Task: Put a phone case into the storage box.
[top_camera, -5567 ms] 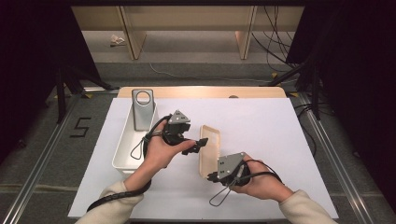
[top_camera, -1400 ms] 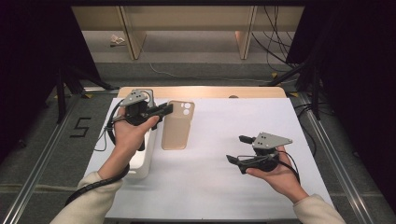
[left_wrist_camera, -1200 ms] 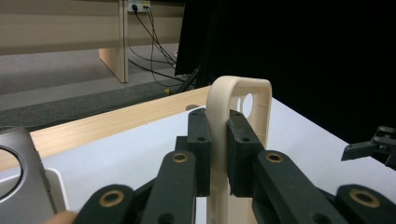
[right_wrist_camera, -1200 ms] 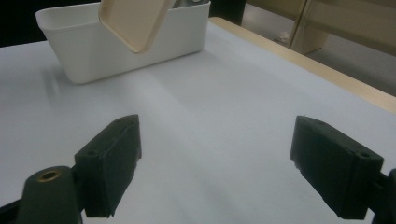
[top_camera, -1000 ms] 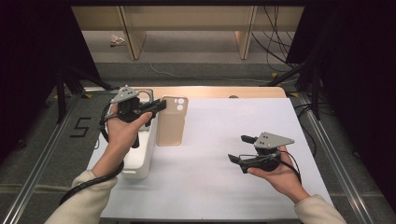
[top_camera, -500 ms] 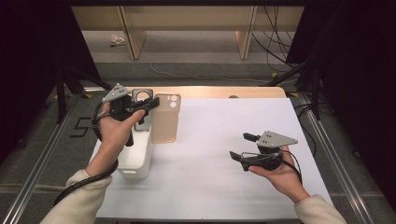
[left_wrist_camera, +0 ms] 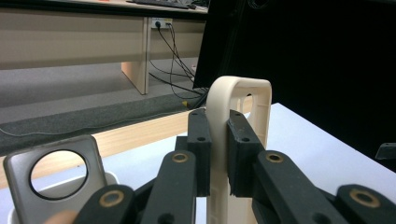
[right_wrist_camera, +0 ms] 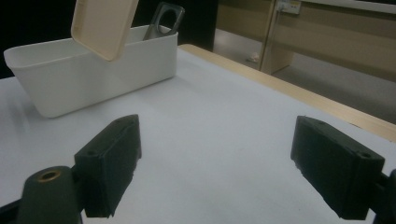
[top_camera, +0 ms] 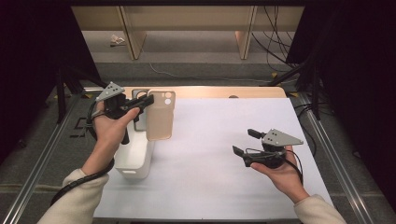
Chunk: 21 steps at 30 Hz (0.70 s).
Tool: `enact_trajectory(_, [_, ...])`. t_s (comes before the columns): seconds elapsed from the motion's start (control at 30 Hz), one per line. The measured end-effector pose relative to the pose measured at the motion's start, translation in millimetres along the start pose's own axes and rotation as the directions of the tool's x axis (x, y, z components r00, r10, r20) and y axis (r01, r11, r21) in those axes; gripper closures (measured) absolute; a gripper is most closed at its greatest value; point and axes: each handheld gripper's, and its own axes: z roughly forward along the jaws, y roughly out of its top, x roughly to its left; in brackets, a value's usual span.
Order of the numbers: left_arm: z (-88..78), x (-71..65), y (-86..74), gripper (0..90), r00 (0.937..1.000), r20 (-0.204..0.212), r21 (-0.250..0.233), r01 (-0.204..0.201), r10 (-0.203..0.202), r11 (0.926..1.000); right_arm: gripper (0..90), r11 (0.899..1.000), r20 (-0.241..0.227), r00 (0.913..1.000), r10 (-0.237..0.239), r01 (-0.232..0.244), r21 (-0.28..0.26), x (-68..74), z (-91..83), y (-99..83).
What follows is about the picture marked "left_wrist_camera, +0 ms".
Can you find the translucent grey phone case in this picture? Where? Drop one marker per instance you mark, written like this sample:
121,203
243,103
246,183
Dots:
18,186

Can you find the white plastic storage bin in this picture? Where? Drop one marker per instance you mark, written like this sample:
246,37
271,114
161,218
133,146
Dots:
111,179

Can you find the white table cover sheet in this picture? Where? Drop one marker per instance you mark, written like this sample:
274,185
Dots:
311,155

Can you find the beige office desk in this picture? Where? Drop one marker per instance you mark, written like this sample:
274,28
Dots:
62,40

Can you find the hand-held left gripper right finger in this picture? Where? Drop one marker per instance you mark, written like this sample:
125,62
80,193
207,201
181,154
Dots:
241,161

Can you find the yellow floor marker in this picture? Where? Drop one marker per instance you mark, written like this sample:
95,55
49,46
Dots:
185,103

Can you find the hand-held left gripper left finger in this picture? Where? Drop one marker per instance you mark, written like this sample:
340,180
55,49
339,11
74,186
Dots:
202,155

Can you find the black curtain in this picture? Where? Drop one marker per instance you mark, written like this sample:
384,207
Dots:
311,62

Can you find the white wall socket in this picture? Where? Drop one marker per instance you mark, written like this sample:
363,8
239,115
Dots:
165,21

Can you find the beige phone case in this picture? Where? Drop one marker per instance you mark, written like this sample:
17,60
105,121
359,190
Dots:
218,93

